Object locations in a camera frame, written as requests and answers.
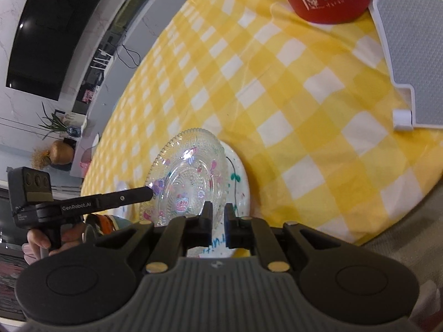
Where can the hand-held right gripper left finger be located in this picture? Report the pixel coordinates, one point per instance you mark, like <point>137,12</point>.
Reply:
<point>208,219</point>

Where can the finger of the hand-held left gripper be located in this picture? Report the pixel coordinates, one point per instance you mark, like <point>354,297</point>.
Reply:
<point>117,200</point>

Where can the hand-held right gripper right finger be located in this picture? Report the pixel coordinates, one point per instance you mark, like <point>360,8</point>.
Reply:
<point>227,223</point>

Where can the large white printed plate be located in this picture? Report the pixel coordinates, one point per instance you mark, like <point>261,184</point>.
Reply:
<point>238,186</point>

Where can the patterned clear glass plate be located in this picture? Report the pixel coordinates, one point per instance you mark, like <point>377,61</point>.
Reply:
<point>187,179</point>

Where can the person's left hand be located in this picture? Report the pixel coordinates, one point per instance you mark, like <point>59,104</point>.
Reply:
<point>38,240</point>

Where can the dried flower bunch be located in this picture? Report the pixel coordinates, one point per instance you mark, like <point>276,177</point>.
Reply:
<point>39,159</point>

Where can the golden round vase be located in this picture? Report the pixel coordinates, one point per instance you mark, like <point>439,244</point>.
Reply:
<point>62,152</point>

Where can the green plant in blue vase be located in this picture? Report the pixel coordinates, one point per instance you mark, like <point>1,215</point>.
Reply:
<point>57,124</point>

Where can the pink framed sign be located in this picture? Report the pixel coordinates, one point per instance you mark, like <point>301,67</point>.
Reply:
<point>88,96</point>

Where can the yellow checkered tablecloth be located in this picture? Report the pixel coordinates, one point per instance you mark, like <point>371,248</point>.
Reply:
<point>294,110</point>

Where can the white router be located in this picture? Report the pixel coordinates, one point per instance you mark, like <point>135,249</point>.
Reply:
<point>102,60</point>

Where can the black television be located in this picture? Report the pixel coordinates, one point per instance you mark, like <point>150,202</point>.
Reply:
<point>52,34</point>

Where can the grey television cabinet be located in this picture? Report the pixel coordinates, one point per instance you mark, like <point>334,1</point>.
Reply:
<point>138,24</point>

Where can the white grey dish rack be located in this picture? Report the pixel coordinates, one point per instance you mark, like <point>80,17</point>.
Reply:
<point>415,48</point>

